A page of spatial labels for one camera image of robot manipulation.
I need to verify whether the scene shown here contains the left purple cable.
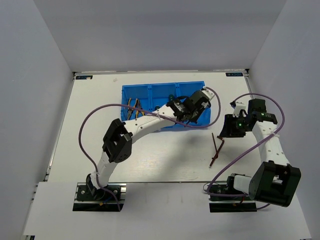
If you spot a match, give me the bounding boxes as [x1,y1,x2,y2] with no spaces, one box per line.
[78,86,221,211]

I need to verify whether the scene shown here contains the blue three-compartment bin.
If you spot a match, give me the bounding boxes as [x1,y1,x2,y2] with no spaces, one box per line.
[121,81,205,112]

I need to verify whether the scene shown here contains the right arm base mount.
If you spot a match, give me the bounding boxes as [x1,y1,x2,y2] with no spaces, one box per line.
[208,183,257,213]

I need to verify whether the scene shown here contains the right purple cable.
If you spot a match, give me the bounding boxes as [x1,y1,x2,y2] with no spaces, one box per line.
[206,93,287,210]

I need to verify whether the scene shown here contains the right bent hex key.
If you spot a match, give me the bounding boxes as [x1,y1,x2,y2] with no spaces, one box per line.
[209,136,225,168]

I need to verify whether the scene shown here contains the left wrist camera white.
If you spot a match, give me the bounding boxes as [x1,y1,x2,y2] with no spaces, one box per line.
[201,86,216,102]

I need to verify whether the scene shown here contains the thin straight hex key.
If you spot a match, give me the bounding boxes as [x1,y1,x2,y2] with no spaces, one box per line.
[211,132,217,153]

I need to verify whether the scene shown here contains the corner label sticker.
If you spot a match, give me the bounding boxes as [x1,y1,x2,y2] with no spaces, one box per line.
[225,72,244,77]
[75,75,93,80]

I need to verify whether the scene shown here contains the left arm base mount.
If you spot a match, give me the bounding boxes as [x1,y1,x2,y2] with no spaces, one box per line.
[72,183,127,212]

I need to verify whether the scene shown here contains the purple cable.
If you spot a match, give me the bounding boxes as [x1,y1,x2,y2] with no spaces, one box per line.
[206,93,287,210]
[78,86,221,211]

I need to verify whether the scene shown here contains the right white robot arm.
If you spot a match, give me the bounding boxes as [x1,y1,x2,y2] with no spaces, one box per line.
[219,98,301,207]

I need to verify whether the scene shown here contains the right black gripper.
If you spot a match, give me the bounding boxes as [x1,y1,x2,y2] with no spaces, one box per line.
[219,113,251,138]

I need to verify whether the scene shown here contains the yellow black pliers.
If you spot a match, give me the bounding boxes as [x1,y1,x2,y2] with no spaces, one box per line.
[134,98,145,119]
[125,97,139,120]

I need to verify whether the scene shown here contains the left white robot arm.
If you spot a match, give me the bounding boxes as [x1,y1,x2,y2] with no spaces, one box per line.
[86,88,214,200]

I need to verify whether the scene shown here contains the left corner label sticker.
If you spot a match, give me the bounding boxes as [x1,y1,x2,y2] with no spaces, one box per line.
[75,75,93,80]

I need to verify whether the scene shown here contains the right corner label sticker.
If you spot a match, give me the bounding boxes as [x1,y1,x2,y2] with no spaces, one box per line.
[225,72,244,77]

